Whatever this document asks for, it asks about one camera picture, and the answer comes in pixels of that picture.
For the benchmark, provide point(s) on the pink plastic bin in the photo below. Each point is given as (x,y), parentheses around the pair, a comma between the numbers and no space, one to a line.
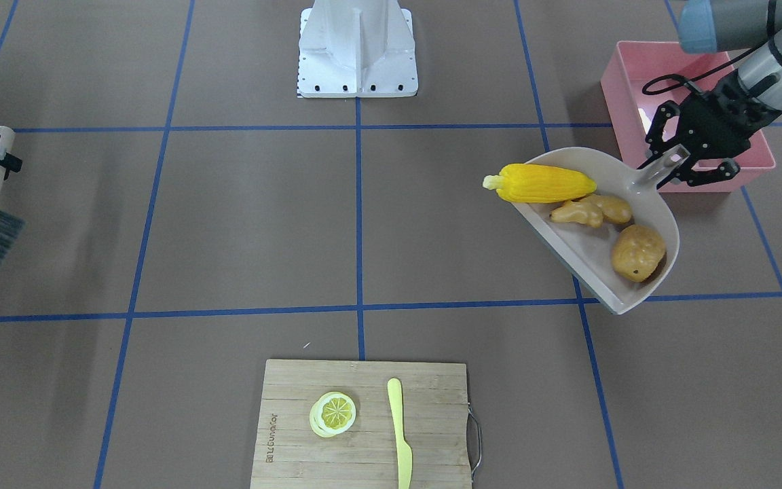
(635,63)

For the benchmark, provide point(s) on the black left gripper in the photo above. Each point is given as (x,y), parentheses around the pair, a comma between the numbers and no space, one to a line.
(722,130)

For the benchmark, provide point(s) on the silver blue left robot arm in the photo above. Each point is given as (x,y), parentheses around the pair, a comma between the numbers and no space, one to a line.
(754,28)

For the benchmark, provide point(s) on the yellow lemon slice toy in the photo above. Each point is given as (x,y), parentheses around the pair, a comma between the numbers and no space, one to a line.
(332,414)

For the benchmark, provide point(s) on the bamboo cutting board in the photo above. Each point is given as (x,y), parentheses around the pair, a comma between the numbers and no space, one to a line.
(435,415)

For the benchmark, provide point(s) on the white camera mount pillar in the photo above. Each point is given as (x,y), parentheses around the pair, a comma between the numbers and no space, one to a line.
(353,49)

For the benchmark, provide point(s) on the yellow plastic knife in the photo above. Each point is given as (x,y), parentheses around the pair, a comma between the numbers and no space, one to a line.
(403,451)

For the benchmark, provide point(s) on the brown toy potato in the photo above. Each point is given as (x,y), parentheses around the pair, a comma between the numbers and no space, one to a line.
(637,253)

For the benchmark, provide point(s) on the beige plastic dustpan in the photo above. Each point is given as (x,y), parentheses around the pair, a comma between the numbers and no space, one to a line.
(586,251)

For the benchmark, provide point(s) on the tan toy ginger root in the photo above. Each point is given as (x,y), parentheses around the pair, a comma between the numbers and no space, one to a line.
(594,210)

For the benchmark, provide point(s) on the yellow toy corn cob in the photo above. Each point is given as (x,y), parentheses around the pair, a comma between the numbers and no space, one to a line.
(540,184)

